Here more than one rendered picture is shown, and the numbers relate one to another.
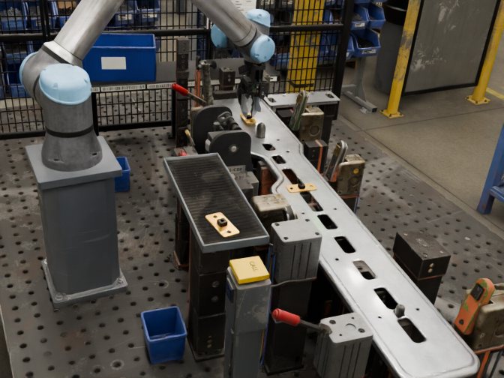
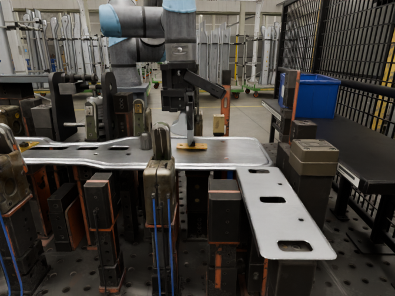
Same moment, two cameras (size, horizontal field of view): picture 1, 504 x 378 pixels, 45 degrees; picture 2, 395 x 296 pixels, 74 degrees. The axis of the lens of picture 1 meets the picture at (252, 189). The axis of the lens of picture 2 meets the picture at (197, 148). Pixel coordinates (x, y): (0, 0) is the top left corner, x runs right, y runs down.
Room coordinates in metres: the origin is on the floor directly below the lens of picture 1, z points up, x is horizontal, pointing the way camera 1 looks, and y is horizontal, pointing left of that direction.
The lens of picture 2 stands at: (2.18, -0.59, 1.25)
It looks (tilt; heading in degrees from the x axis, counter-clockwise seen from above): 20 degrees down; 112
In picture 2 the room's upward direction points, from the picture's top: straight up
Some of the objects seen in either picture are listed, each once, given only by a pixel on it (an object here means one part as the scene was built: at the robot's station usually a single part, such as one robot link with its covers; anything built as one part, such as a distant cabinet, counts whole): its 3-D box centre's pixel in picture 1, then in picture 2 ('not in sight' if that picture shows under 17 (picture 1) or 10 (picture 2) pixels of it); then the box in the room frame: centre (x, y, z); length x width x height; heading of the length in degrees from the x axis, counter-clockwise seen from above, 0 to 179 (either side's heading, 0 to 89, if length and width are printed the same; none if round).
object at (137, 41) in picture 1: (114, 57); (304, 93); (2.17, 0.55, 1.10); 0.30 x 0.17 x 0.13; 102
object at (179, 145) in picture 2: (248, 117); (191, 144); (1.91, 0.03, 1.01); 0.08 x 0.04 x 0.01; 21
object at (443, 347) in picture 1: (306, 193); (16, 150); (1.46, -0.15, 1.00); 1.38 x 0.22 x 0.02; 21
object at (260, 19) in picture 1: (256, 28); (179, 17); (1.88, 0.02, 1.32); 0.09 x 0.08 x 0.11; 128
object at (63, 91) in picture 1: (65, 96); (123, 48); (1.38, 0.47, 1.27); 0.13 x 0.12 x 0.14; 38
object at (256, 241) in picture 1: (211, 196); (11, 78); (1.14, 0.09, 1.16); 0.37 x 0.14 x 0.02; 21
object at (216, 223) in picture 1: (222, 223); not in sight; (1.03, 0.06, 1.17); 0.08 x 0.04 x 0.01; 33
